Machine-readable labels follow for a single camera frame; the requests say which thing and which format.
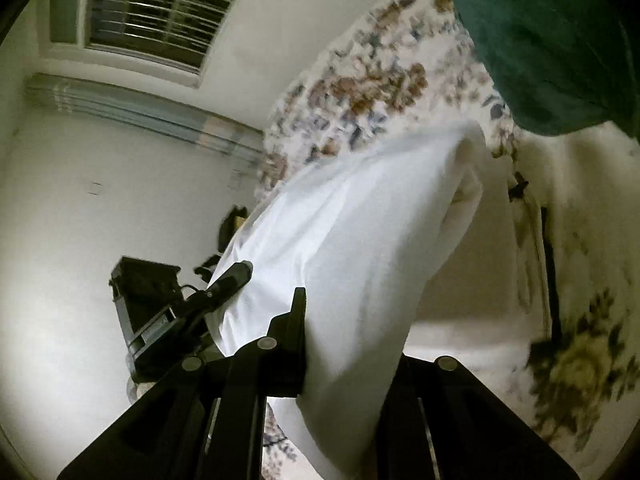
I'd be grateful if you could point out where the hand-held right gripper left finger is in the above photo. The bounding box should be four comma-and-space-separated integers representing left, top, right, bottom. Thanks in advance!
56, 287, 307, 480

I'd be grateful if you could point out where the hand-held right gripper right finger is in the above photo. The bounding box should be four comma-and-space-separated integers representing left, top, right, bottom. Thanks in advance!
372, 354, 582, 480

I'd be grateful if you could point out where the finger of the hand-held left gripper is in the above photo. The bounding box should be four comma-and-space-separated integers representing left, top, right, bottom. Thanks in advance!
187, 261, 254, 321

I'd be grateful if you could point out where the white t-shirt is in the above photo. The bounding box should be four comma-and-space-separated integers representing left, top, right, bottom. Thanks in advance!
205, 122, 488, 480

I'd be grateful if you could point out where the black clothing heap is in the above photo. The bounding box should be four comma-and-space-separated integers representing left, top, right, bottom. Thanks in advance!
217, 205, 249, 252

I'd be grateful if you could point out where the folded beige garment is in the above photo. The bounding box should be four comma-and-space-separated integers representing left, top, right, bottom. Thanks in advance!
405, 160, 548, 356

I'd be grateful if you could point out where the bed with floral bedspread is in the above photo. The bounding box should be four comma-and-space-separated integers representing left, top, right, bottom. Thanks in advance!
252, 0, 640, 461

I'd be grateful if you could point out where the barred window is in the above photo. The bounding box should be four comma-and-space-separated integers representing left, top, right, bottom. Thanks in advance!
47, 0, 256, 90

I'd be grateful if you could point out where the dark green plush blanket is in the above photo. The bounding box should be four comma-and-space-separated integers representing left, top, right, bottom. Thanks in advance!
430, 0, 640, 141

